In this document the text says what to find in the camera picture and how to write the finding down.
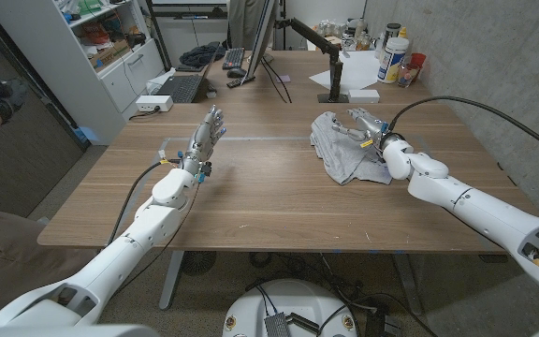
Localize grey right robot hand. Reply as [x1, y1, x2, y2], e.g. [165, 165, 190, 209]
[330, 107, 404, 152]

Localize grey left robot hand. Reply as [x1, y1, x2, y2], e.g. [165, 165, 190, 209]
[180, 105, 227, 180]

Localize grey crumpled shirt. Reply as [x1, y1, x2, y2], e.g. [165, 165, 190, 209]
[309, 110, 394, 186]

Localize small white flat box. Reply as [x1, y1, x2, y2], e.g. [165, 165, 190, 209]
[347, 88, 382, 105]

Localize black laptop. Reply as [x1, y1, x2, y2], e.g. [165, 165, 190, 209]
[155, 44, 222, 105]

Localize white paper sheet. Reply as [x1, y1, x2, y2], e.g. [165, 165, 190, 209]
[308, 50, 382, 93]

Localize white power strip box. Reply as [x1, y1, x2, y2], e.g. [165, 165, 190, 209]
[135, 95, 175, 113]

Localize clear glass jar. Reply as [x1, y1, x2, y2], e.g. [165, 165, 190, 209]
[396, 64, 420, 89]

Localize black remote control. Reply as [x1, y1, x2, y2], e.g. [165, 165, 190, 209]
[226, 75, 256, 90]

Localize white shelf cabinet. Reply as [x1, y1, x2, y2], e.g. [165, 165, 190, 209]
[0, 0, 167, 146]

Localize white wipes canister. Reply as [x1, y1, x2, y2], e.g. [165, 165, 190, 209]
[376, 37, 411, 85]

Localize dark bundled garment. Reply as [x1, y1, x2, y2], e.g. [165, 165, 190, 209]
[178, 43, 227, 68]

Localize black keyboard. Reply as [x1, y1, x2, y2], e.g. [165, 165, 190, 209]
[222, 47, 246, 71]

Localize dark lidded tumbler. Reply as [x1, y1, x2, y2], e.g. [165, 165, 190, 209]
[380, 22, 402, 60]

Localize red snack bag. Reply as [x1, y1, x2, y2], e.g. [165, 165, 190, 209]
[80, 22, 110, 46]

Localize cardboard box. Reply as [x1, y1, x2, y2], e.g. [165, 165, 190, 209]
[89, 39, 131, 71]

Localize black round floor fan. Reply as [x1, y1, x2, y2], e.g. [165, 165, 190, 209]
[180, 250, 218, 276]

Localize computer monitor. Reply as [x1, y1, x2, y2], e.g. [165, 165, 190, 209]
[240, 0, 280, 86]

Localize green shelf item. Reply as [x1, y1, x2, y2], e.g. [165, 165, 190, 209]
[77, 0, 105, 15]

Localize grey metal table leg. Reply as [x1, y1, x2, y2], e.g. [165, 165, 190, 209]
[158, 250, 186, 311]
[392, 252, 424, 316]

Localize brown trousers of person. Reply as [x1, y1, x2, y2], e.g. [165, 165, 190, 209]
[0, 205, 106, 324]

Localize white robot torso base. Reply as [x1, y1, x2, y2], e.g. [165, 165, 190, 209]
[222, 279, 359, 337]

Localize black floor power strip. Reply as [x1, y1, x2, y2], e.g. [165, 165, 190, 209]
[365, 303, 401, 337]

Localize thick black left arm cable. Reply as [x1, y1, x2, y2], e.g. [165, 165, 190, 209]
[108, 159, 184, 245]

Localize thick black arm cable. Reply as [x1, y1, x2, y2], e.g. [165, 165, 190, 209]
[386, 95, 539, 164]
[108, 159, 184, 245]

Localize black monitor cable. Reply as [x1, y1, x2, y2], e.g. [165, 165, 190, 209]
[259, 60, 289, 105]
[262, 56, 294, 105]

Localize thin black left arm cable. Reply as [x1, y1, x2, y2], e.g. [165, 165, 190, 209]
[110, 180, 202, 300]

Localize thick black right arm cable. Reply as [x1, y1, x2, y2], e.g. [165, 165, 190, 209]
[386, 95, 539, 164]

